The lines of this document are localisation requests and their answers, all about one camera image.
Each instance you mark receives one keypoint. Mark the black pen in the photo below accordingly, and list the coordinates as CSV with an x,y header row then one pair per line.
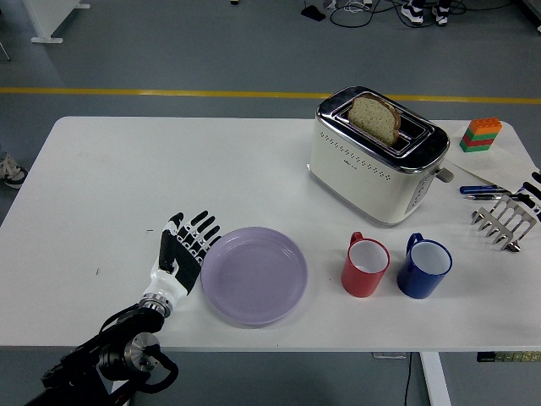
x,y
486,197

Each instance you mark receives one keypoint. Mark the silver metal toast rack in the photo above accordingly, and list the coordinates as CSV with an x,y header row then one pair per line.
x,y
505,224

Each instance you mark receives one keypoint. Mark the black foot pedal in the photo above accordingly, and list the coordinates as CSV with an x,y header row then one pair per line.
x,y
313,12

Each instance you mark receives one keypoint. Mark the black table control panel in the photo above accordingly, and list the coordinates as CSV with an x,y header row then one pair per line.
x,y
507,357

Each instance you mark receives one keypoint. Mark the blue pen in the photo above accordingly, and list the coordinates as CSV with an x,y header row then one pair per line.
x,y
473,189

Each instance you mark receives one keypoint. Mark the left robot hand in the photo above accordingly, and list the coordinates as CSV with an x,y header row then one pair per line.
x,y
186,262

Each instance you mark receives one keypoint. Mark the person's grey white sneaker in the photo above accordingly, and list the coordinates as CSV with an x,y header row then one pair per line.
x,y
12,172

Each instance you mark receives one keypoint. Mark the white paper sheet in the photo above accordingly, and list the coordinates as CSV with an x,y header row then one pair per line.
x,y
494,165

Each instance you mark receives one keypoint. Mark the purple plastic plate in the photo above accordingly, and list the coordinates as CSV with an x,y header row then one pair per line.
x,y
253,277

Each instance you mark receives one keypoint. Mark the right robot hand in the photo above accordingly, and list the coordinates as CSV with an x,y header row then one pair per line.
x,y
533,190

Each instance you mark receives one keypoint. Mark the white table leg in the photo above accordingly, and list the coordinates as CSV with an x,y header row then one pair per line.
x,y
120,393
435,380

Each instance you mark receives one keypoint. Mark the blue enamel mug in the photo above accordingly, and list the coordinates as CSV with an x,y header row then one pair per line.
x,y
416,283

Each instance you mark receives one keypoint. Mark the white furniture base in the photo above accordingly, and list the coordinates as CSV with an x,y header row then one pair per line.
x,y
46,21

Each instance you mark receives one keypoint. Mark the orange green red block stack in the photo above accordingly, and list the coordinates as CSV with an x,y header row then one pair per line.
x,y
479,135

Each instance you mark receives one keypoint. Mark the brown bread slice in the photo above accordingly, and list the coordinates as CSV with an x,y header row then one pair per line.
x,y
374,118

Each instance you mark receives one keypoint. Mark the cream and chrome toaster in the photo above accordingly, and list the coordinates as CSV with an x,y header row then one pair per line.
x,y
359,177

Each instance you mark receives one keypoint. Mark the red enamel mug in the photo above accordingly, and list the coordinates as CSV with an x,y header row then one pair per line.
x,y
359,281

